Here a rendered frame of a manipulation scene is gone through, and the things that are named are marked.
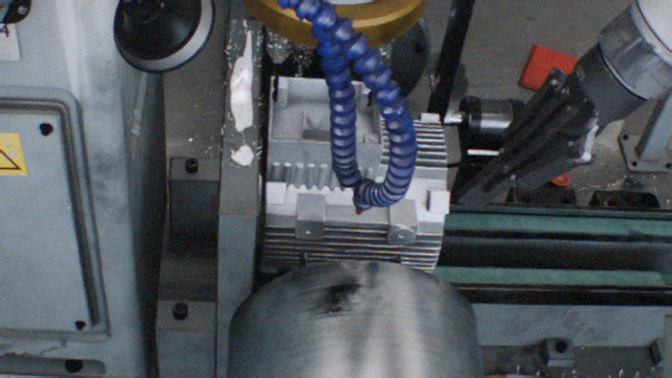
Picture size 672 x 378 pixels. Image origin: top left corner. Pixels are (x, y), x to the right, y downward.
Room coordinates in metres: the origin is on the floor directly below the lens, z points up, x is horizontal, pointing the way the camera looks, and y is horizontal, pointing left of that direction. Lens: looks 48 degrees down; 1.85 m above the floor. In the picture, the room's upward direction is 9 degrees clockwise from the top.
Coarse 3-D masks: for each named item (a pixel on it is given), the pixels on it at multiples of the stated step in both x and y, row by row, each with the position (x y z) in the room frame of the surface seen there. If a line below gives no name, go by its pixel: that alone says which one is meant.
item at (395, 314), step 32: (288, 288) 0.51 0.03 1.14; (320, 288) 0.51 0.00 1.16; (352, 288) 0.51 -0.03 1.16; (384, 288) 0.51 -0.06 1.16; (416, 288) 0.52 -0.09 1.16; (448, 288) 0.55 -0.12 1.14; (256, 320) 0.49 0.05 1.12; (288, 320) 0.48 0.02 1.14; (320, 320) 0.47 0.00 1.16; (352, 320) 0.47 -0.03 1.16; (384, 320) 0.48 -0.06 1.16; (416, 320) 0.49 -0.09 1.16; (448, 320) 0.51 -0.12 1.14; (256, 352) 0.46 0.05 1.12; (288, 352) 0.45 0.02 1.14; (320, 352) 0.44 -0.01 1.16; (352, 352) 0.44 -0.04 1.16; (384, 352) 0.45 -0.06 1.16; (416, 352) 0.45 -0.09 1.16; (448, 352) 0.47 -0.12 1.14; (480, 352) 0.51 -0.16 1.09
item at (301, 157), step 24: (288, 96) 0.79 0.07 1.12; (312, 96) 0.79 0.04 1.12; (360, 96) 0.79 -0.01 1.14; (288, 120) 0.76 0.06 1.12; (312, 120) 0.74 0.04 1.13; (360, 120) 0.77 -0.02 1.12; (288, 144) 0.70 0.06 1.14; (312, 144) 0.70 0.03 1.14; (360, 144) 0.71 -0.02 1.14; (288, 168) 0.69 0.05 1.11; (312, 168) 0.70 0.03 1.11; (360, 168) 0.71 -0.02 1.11
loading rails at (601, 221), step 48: (480, 240) 0.82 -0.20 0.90; (528, 240) 0.83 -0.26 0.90; (576, 240) 0.84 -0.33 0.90; (624, 240) 0.85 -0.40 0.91; (480, 288) 0.71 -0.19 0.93; (528, 288) 0.72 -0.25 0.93; (576, 288) 0.73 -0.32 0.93; (624, 288) 0.75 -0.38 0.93; (480, 336) 0.72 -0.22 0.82; (528, 336) 0.73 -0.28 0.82; (576, 336) 0.74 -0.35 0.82; (624, 336) 0.75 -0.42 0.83
